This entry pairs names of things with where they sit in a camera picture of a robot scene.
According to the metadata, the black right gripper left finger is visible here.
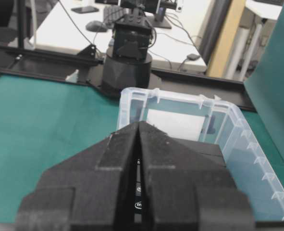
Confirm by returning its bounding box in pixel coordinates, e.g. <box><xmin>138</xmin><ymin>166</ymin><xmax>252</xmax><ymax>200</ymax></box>
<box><xmin>15</xmin><ymin>123</ymin><xmax>137</xmax><ymax>231</ymax></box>

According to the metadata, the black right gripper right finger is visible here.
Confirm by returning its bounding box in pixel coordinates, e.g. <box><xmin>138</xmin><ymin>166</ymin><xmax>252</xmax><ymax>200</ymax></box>
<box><xmin>138</xmin><ymin>122</ymin><xmax>255</xmax><ymax>231</ymax></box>

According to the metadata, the black RealSense D415 box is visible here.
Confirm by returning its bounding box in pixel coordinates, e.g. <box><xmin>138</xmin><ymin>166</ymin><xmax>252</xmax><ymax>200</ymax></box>
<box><xmin>134</xmin><ymin>158</ymin><xmax>142</xmax><ymax>222</ymax></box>

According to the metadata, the clear plastic storage case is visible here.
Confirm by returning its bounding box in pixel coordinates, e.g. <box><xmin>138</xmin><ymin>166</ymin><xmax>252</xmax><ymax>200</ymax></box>
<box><xmin>117</xmin><ymin>88</ymin><xmax>284</xmax><ymax>221</ymax></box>

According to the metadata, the green backdrop board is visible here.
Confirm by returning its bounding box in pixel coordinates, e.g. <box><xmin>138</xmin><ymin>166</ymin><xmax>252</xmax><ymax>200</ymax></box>
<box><xmin>244</xmin><ymin>5</ymin><xmax>284</xmax><ymax>160</ymax></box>

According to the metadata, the black computer mouse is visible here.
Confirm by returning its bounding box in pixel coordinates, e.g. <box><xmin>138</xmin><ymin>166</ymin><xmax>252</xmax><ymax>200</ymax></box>
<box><xmin>86</xmin><ymin>20</ymin><xmax>108</xmax><ymax>32</ymax></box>

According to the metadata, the white office desk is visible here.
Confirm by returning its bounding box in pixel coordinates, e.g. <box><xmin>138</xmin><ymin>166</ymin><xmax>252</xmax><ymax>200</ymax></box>
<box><xmin>32</xmin><ymin>0</ymin><xmax>207</xmax><ymax>72</ymax></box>

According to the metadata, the black monitor stand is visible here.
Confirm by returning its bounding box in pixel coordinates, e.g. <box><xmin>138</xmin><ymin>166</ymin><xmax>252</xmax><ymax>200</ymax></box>
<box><xmin>147</xmin><ymin>7</ymin><xmax>172</xmax><ymax>29</ymax></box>

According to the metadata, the black keyboard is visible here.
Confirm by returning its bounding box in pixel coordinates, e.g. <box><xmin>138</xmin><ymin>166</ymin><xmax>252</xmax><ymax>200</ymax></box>
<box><xmin>103</xmin><ymin>5</ymin><xmax>127</xmax><ymax>25</ymax></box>

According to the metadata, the black smartphone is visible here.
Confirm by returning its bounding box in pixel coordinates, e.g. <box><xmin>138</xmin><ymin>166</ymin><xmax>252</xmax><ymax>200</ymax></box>
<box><xmin>71</xmin><ymin>6</ymin><xmax>99</xmax><ymax>14</ymax></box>

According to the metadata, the black aluminium frame rail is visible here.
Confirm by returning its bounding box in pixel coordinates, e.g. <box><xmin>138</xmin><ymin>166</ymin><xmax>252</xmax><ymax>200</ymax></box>
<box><xmin>0</xmin><ymin>43</ymin><xmax>256</xmax><ymax>112</ymax></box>

